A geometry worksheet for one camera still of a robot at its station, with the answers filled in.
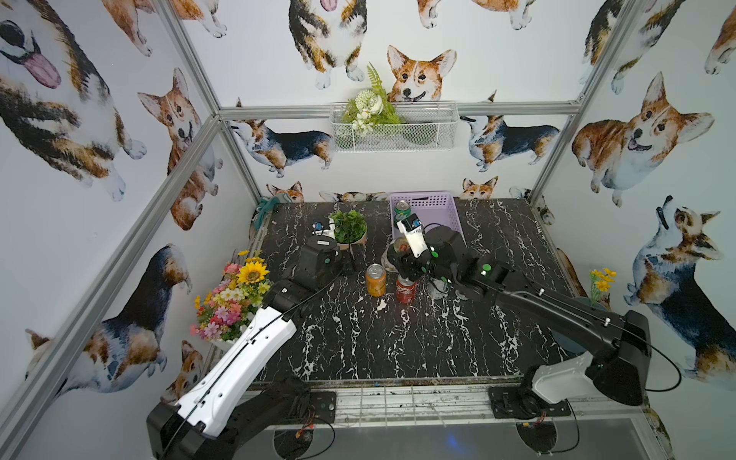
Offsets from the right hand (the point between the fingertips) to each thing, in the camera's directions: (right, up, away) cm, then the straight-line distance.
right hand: (405, 239), depth 74 cm
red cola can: (+1, -16, +12) cm, 20 cm away
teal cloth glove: (-56, +12, +47) cm, 74 cm away
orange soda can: (-8, -13, +14) cm, 21 cm away
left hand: (-15, 0, +1) cm, 15 cm away
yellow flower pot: (+52, -12, +3) cm, 54 cm away
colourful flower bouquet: (-46, -18, -2) cm, 49 cm away
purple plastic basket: (+15, +10, +43) cm, 47 cm away
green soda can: (+1, +10, +33) cm, 34 cm away
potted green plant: (-17, +2, +22) cm, 27 cm away
